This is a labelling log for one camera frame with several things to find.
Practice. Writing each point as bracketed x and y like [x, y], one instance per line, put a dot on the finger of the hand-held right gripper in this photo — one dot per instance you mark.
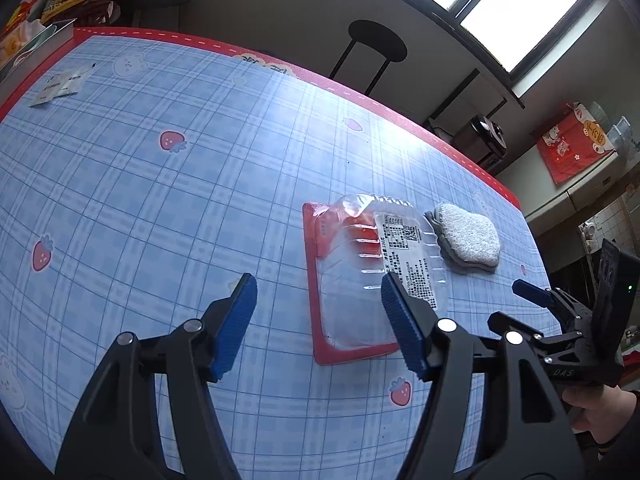
[530, 291]
[515, 325]

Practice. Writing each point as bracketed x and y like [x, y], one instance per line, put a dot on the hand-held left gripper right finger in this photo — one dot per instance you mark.
[405, 325]

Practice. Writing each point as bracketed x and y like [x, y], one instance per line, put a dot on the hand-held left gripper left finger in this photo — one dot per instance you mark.
[232, 327]

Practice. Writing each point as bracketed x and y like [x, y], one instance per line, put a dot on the clear plastic tray red base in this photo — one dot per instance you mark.
[370, 280]

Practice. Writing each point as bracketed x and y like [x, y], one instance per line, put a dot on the grey scouring sponge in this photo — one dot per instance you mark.
[467, 237]

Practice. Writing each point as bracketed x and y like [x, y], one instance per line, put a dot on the person's right forearm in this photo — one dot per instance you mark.
[622, 455]

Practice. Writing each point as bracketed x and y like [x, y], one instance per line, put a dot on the person's right hand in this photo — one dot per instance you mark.
[600, 412]

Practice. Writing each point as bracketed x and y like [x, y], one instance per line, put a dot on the white fridge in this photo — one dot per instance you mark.
[575, 200]

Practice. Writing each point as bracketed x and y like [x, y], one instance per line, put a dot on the blue plaid tablecloth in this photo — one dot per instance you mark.
[200, 185]

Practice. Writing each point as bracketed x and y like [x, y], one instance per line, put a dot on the red printed cloth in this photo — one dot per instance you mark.
[570, 147]

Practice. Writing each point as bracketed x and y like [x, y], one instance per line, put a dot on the silver rice cooker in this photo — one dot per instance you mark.
[490, 137]

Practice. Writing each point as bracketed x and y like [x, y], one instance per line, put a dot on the clear plastic container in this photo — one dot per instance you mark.
[622, 135]

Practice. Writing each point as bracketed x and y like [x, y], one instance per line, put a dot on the black metal rack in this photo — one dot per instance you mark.
[465, 95]

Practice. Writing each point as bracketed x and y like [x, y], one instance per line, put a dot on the dark window sill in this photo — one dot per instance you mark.
[450, 25]

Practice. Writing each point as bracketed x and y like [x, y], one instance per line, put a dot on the black framed window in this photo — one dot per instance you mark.
[525, 5]

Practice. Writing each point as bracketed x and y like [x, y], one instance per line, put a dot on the black round stool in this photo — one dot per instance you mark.
[377, 40]

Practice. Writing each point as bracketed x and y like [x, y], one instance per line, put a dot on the white sachet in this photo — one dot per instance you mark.
[47, 92]
[75, 82]

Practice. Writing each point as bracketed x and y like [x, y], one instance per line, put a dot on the dark round stool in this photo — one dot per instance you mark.
[165, 5]

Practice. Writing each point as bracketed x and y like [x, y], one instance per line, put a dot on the metal baking tray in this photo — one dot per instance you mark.
[45, 45]

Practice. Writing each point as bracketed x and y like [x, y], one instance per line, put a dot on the yellow floral packet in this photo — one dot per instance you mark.
[17, 40]

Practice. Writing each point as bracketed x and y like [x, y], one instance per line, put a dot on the red orange snack bag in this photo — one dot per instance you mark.
[20, 15]

